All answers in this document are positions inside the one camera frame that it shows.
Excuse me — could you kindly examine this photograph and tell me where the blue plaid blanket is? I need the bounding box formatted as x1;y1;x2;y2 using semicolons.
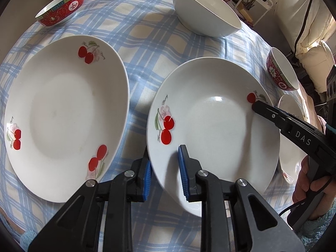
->
0;0;307;252

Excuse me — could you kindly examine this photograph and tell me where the cream cushion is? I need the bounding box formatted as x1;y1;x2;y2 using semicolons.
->
297;40;336;93

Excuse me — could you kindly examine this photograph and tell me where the person's right hand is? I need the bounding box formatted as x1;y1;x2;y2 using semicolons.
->
293;156;336;219

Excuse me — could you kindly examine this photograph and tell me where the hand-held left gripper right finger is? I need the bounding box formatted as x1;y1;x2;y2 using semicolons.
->
178;144;306;252

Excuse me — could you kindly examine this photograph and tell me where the white metal cart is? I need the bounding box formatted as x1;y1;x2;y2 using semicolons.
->
234;0;275;27

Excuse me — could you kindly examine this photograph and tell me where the black cable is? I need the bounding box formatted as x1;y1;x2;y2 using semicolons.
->
278;176;336;216

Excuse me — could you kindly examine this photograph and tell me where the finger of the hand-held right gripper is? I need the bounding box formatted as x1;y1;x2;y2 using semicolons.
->
252;100;292;134

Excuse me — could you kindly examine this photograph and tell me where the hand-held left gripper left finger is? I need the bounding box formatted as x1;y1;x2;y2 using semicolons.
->
28;151;153;252

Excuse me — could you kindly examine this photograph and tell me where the small red floral bowl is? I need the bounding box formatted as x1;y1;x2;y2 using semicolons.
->
266;47;300;91

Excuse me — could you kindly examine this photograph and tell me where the brown flower blanket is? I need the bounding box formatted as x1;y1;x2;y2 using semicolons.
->
298;84;328;133

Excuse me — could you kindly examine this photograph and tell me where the white cherry print plate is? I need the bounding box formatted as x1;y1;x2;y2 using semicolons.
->
4;35;130;203
146;57;281;218

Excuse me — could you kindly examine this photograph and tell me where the white bowl with red seal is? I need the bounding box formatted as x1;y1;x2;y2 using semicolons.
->
277;94;308;185

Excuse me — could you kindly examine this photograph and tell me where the red bowl with teal rim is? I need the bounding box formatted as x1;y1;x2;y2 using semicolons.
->
35;0;86;27

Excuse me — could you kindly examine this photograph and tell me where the large plain white bowl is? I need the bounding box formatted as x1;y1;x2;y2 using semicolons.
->
173;0;242;38

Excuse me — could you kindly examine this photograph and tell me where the light blue fuzzy cloth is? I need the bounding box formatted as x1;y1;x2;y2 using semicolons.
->
295;210;335;251

